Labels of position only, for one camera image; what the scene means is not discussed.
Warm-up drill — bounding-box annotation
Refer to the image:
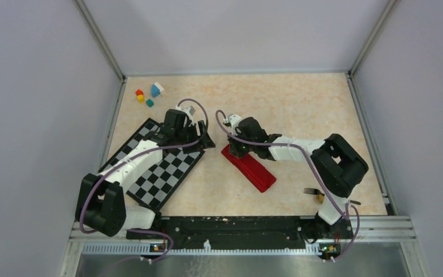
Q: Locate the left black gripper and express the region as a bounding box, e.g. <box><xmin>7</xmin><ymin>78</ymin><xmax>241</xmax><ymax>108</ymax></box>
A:
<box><xmin>175</xmin><ymin>120</ymin><xmax>216</xmax><ymax>154</ymax></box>

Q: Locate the red cloth napkin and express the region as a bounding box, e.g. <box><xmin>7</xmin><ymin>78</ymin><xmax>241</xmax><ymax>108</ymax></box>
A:
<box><xmin>221</xmin><ymin>145</ymin><xmax>277</xmax><ymax>193</ymax></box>

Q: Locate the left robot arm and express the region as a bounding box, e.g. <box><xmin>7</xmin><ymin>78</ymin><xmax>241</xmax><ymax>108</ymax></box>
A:
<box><xmin>75</xmin><ymin>106</ymin><xmax>216</xmax><ymax>239</ymax></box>

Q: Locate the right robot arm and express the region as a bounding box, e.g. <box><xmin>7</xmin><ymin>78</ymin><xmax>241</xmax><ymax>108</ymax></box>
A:
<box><xmin>219</xmin><ymin>114</ymin><xmax>369</xmax><ymax>238</ymax></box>

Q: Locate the black white checkerboard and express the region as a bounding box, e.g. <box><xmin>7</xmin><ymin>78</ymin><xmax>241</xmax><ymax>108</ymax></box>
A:
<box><xmin>100</xmin><ymin>118</ymin><xmax>205</xmax><ymax>212</ymax></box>

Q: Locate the teal small cube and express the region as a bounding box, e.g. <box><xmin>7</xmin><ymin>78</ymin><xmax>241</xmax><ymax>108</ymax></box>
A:
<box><xmin>145</xmin><ymin>99</ymin><xmax>155</xmax><ymax>107</ymax></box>

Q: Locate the blue white block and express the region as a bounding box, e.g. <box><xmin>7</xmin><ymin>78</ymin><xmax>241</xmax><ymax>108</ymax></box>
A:
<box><xmin>151</xmin><ymin>82</ymin><xmax>165</xmax><ymax>98</ymax></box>

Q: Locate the yellow small cube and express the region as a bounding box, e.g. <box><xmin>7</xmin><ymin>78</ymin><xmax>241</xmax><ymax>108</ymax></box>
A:
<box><xmin>137</xmin><ymin>95</ymin><xmax>145</xmax><ymax>103</ymax></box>

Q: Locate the dark metal fork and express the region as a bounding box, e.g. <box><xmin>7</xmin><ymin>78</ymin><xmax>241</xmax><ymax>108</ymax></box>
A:
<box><xmin>303</xmin><ymin>188</ymin><xmax>362</xmax><ymax>206</ymax></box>

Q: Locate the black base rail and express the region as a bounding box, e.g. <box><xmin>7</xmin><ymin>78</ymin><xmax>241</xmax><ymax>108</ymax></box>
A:
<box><xmin>126</xmin><ymin>216</ymin><xmax>354</xmax><ymax>250</ymax></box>

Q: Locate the aluminium frame right post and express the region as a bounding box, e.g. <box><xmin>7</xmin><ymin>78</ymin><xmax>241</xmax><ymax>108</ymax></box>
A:
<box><xmin>348</xmin><ymin>0</ymin><xmax>401</xmax><ymax>78</ymax></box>

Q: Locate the aluminium frame post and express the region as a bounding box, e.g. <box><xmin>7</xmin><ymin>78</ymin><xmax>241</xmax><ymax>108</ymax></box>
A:
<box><xmin>74</xmin><ymin>0</ymin><xmax>126</xmax><ymax>82</ymax></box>
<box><xmin>348</xmin><ymin>0</ymin><xmax>401</xmax><ymax>78</ymax></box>

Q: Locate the white toothed cable tray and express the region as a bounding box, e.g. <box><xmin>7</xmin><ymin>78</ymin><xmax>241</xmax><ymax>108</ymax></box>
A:
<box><xmin>82</xmin><ymin>242</ymin><xmax>322</xmax><ymax>256</ymax></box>

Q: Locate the aluminium frame left post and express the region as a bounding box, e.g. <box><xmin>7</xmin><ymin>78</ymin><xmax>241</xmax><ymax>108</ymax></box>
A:
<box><xmin>74</xmin><ymin>0</ymin><xmax>126</xmax><ymax>82</ymax></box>

